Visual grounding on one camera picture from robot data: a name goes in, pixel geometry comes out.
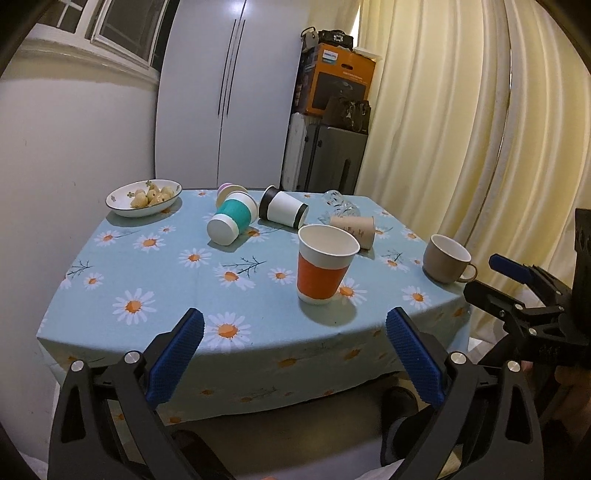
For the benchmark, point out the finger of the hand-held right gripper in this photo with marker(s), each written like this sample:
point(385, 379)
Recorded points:
point(508, 267)
point(494, 300)

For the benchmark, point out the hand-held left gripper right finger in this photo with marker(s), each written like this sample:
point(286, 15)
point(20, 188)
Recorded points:
point(415, 353)

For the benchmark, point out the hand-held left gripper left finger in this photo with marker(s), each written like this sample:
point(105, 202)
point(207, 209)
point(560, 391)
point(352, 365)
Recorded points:
point(178, 350)

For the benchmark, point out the orange and white paper cup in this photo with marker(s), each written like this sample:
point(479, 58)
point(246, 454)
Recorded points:
point(321, 281)

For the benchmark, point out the brown paper cup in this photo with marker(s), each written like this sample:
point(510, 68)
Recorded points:
point(355, 228)

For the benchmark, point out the teal and white cup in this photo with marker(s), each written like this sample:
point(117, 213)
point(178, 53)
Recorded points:
point(233, 214)

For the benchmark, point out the clear glass cup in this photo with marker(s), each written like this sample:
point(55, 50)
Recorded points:
point(339, 205)

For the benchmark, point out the pink cup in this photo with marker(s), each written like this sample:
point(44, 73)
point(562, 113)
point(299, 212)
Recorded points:
point(226, 188)

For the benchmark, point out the white and black cup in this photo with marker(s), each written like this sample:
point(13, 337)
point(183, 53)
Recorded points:
point(284, 207)

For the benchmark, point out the person's right hand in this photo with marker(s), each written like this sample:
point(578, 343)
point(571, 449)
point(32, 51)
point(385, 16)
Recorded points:
point(572, 376)

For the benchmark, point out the beige mug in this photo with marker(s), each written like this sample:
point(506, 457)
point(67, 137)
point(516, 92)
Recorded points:
point(438, 265)

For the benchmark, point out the blue daisy tablecloth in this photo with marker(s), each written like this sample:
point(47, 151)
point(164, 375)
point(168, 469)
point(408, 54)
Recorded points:
point(138, 258)

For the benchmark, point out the pile of yellow fruits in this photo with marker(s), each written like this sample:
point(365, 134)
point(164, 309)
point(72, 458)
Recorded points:
point(152, 196)

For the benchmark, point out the white flowered bowl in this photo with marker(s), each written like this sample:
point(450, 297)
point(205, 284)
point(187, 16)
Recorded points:
point(121, 204)

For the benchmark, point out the cream curtain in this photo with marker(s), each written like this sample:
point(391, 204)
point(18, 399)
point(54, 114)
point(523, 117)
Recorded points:
point(438, 115)

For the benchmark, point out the grey suitcase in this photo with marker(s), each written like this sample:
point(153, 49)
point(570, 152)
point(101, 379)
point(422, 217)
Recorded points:
point(328, 157)

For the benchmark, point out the dark handbag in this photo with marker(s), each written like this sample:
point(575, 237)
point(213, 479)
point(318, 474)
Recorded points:
point(346, 113)

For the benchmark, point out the white wardrobe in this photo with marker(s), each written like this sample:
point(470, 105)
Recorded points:
point(194, 115)

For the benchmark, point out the orange and black cardboard box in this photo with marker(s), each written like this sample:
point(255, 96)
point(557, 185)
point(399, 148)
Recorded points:
point(323, 87)

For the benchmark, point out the black bag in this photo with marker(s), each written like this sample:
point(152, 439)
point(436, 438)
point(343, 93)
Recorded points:
point(334, 38)

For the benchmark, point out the white framed window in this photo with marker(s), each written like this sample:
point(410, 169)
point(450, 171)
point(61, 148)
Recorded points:
point(124, 27)

